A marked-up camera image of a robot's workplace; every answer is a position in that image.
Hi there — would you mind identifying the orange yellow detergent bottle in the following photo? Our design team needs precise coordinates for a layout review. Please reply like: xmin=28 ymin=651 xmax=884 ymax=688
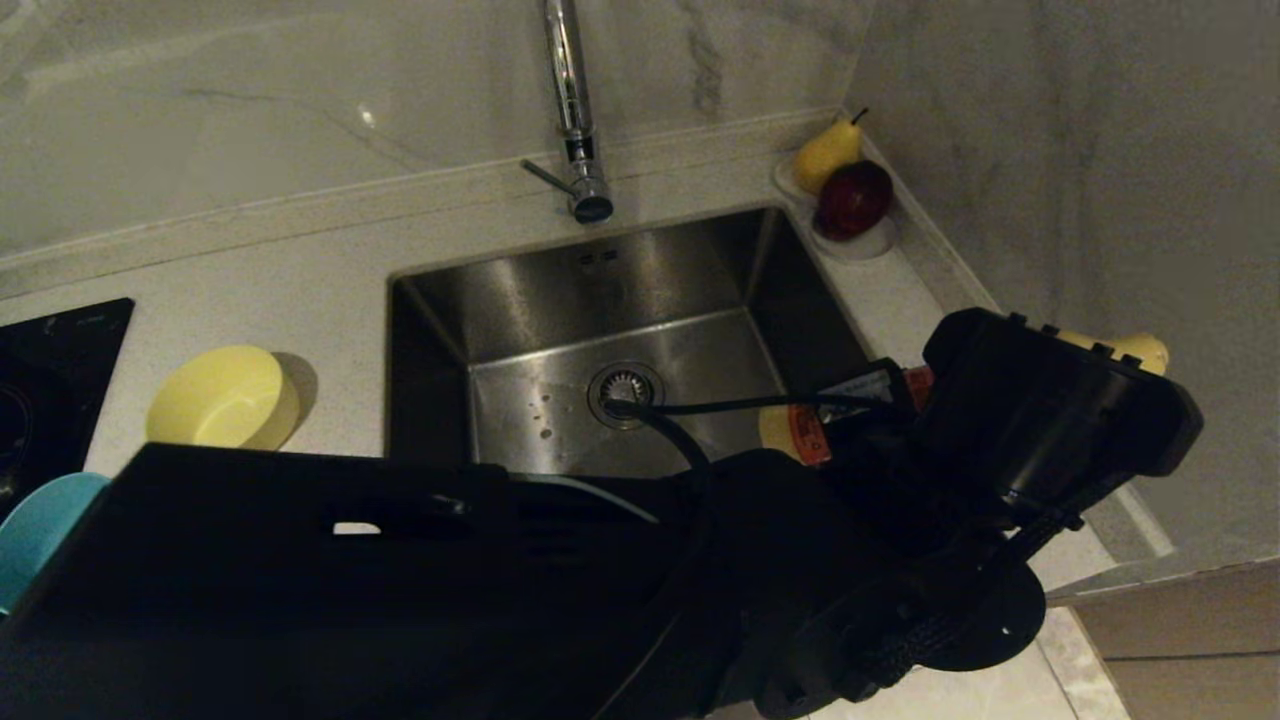
xmin=757 ymin=328 xmax=1171 ymax=467

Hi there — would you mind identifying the stainless steel sink basin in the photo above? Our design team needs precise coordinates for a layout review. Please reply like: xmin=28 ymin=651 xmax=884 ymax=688
xmin=385 ymin=205 xmax=926 ymax=481

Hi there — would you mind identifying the small white fruit dish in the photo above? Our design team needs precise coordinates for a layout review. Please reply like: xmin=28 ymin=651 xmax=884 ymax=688
xmin=772 ymin=150 xmax=898 ymax=263

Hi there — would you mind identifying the dark red apple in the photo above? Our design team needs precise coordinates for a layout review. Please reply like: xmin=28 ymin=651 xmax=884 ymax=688
xmin=815 ymin=160 xmax=894 ymax=242

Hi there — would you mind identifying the round metal drain strainer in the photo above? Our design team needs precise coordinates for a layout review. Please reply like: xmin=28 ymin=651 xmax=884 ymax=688
xmin=587 ymin=361 xmax=666 ymax=431

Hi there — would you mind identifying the yellow pear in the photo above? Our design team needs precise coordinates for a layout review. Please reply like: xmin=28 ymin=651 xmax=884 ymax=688
xmin=795 ymin=108 xmax=869 ymax=194

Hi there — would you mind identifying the light wooden cabinet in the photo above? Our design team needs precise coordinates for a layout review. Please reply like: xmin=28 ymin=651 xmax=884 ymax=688
xmin=1045 ymin=560 xmax=1280 ymax=720

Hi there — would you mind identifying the chrome faucet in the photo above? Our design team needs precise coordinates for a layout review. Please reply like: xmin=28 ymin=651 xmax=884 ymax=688
xmin=520 ymin=0 xmax=616 ymax=223

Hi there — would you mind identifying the yellow plastic bowl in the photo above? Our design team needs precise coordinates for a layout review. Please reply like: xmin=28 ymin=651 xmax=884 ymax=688
xmin=145 ymin=345 xmax=301 ymax=451

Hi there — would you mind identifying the black glass cooktop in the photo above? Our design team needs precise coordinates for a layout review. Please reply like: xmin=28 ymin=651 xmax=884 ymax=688
xmin=0 ymin=297 xmax=136 ymax=521

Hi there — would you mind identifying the blue plastic bowl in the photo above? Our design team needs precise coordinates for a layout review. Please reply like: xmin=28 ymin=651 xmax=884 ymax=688
xmin=0 ymin=472 xmax=111 ymax=616

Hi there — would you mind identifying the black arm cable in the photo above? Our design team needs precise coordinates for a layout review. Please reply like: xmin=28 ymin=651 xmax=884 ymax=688
xmin=600 ymin=393 xmax=901 ymax=481

